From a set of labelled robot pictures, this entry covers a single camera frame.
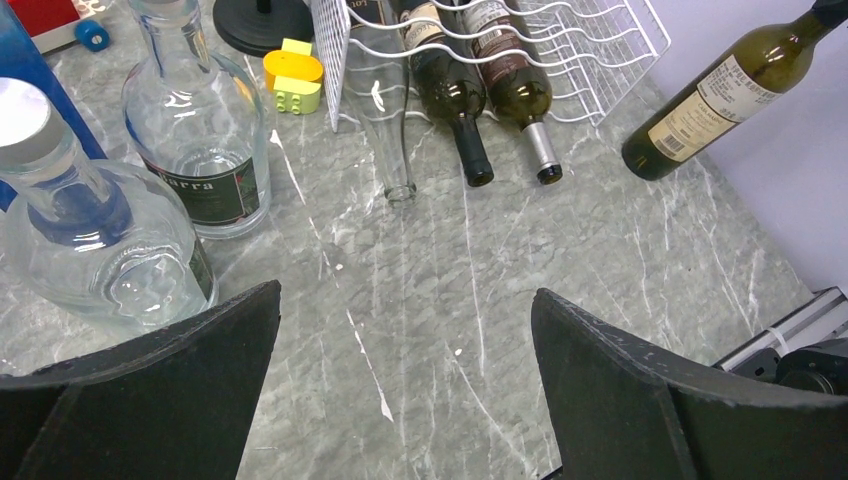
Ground red toy block car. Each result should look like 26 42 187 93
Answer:
7 0 112 54

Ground yellow green toy blocks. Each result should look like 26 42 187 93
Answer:
262 38 324 115

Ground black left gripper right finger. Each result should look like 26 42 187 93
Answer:
531 290 847 479

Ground dark green wine bottle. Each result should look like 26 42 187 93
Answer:
392 0 494 187

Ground clear glass wine bottle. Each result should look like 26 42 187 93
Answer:
344 1 417 204

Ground white wire wine rack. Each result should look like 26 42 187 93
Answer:
307 1 672 129

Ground tall blue square bottle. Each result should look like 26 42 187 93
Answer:
0 0 109 213

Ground black microphone stand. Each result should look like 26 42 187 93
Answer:
212 0 314 57

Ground clear round glass bottle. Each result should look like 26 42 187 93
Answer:
1 77 218 339

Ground green wine bottle brown label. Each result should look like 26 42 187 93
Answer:
459 1 563 185

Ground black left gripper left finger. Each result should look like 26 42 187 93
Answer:
1 282 281 479

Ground clear bottle dark label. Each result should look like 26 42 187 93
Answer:
122 1 272 239

